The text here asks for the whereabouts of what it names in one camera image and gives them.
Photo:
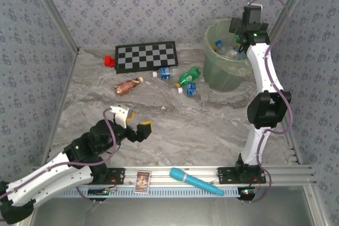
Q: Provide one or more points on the small printed card box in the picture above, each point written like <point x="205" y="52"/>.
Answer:
<point x="142" y="182"/>

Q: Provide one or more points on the black grey checkerboard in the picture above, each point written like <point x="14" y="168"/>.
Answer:
<point x="145" y="56"/>

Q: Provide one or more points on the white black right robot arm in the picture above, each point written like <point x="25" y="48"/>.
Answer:
<point x="260" y="72"/>

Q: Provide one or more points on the teal toy microphone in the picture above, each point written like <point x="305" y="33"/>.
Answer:
<point x="180" y="175"/>

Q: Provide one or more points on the clear bottle blue cap label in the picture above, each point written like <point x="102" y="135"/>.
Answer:
<point x="218" y="43"/>

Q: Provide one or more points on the red plastic block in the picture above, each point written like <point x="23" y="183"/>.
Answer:
<point x="108" y="62"/>

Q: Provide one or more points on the translucent green bin liner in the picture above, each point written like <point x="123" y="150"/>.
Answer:
<point x="219" y="30"/>

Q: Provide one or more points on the brown plastic bottle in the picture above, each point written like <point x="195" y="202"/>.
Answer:
<point x="125" y="86"/>

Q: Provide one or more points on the clear pepsi label bottle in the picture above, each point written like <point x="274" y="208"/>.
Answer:
<point x="235" y="53"/>

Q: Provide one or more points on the green waste bin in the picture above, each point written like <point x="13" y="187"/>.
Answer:
<point x="225" y="85"/>

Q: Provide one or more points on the aluminium frame rail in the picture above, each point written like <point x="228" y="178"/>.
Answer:
<point x="62" y="104"/>
<point x="293" y="144"/>

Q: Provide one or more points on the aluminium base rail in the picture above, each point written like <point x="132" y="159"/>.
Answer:
<point x="164" y="181"/>

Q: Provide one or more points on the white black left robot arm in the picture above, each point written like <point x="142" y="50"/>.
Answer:
<point x="53" y="181"/>

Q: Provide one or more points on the small circuit board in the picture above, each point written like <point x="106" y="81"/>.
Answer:
<point x="246" y="193"/>
<point x="98" y="191"/>

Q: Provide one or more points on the grey metal sheet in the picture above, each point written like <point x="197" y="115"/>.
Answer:
<point x="172" y="212"/>

